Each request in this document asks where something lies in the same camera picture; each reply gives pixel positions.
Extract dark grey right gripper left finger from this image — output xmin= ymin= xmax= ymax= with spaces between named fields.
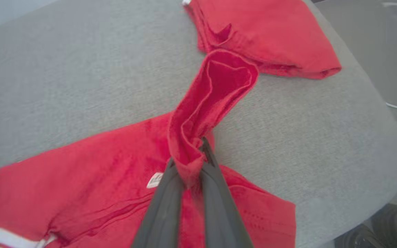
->
xmin=131 ymin=158 xmax=186 ymax=248

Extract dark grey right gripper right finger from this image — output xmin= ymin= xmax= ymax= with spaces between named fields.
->
xmin=198 ymin=137 xmax=255 ymax=248

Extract red sports jersey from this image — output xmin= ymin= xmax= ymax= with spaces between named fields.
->
xmin=0 ymin=49 xmax=296 ymax=248

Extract plain red mesh shorts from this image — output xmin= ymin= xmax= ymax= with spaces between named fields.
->
xmin=183 ymin=0 xmax=342 ymax=80

